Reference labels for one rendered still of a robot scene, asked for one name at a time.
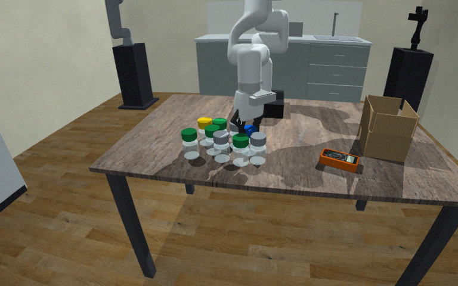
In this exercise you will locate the white bottle with yellow cap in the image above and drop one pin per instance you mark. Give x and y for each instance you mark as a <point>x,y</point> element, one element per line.
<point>202,123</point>

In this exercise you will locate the brown cardboard box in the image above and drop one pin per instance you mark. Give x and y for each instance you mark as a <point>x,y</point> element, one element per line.
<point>382,133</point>

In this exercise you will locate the orange digital multimeter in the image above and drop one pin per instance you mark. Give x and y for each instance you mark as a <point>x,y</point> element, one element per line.
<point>339,160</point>

